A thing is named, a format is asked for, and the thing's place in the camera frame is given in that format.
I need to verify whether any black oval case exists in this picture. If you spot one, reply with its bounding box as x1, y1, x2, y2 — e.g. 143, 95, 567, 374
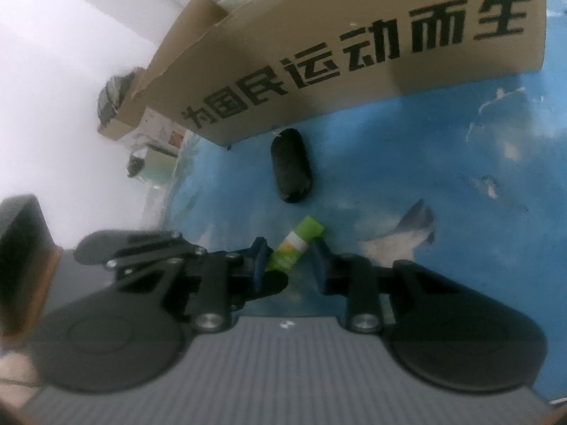
270, 127, 316, 204

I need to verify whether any green glue stick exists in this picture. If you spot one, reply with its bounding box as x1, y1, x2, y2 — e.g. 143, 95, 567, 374
265, 215, 326, 275

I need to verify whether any grey patterned bag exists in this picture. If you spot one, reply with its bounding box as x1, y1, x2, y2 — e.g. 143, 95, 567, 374
96, 67, 147, 127

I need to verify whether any large printed cardboard box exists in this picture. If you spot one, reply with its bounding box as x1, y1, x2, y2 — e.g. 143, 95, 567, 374
132, 0, 548, 147

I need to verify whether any small colourful printed cardboard box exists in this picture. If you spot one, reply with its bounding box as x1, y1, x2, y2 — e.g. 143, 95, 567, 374
97, 97, 189, 151

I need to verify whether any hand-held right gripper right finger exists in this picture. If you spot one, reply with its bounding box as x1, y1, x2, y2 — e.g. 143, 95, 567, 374
310, 241, 449, 334

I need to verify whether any green water jug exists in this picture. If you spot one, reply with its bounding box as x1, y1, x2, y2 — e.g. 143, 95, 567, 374
126, 144, 178, 185

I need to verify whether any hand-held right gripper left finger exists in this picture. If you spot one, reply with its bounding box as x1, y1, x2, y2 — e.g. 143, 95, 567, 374
146, 237, 291, 334

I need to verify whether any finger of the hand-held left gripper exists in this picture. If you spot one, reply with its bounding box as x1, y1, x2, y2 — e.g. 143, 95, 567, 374
73, 229, 207, 278

